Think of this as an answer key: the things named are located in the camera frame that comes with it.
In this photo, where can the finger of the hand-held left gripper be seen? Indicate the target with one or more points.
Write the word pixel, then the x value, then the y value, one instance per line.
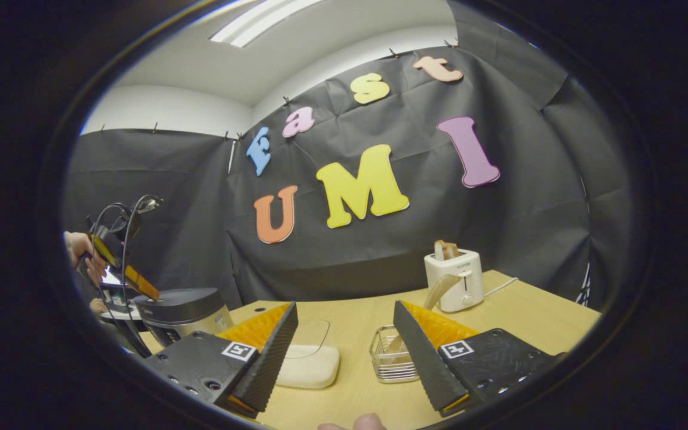
pixel 138 283

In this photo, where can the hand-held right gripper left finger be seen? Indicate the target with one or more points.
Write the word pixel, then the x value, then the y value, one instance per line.
pixel 266 358

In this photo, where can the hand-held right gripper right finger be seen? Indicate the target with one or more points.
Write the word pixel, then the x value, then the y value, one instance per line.
pixel 424 358

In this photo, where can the clear container of rice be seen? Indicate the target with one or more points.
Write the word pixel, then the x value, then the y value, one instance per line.
pixel 311 367

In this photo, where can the black and silver rice cooker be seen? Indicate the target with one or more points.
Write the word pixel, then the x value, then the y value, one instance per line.
pixel 183 304

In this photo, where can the wooden spoon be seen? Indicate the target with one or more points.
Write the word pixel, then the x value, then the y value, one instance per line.
pixel 439 289

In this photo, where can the black backdrop cloth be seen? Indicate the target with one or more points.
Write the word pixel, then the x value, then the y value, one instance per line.
pixel 189 209

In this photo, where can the white toaster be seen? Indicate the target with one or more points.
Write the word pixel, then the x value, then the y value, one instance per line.
pixel 447 264

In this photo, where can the toasted bread slice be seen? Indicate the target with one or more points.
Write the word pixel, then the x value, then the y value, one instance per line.
pixel 445 249

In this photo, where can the ceiling light panel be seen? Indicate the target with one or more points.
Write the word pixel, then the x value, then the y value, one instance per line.
pixel 260 21

